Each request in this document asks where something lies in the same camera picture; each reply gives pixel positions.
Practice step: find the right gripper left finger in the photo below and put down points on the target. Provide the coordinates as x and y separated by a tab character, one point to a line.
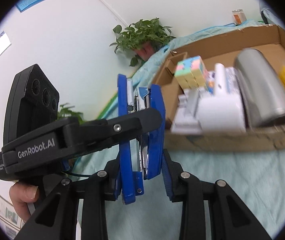
56	216

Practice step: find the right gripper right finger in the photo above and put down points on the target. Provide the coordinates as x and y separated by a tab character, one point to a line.
230	218

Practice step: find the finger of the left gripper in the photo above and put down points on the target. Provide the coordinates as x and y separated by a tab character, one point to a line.
128	127

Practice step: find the blue stapler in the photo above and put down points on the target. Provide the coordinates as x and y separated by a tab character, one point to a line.
140	158

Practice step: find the pastel rubiks cube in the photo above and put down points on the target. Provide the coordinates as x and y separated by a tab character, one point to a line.
191	73

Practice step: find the white spray bottle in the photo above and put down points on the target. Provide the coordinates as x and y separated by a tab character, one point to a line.
220	83

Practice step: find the person left hand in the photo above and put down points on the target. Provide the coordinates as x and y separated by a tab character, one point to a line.
21	195

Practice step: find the light green quilt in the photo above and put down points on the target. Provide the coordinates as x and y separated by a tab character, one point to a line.
258	177

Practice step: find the potted green plant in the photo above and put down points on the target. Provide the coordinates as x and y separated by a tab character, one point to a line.
143	38

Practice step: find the silver metal can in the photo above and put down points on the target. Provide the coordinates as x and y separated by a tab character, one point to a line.
262	91

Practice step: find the orange label glass jar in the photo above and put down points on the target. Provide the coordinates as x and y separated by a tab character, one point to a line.
239	16

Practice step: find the brown cardboard box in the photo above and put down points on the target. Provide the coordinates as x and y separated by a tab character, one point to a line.
220	45

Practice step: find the grey-blue puffer jacket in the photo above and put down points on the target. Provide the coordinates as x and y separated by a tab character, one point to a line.
268	15

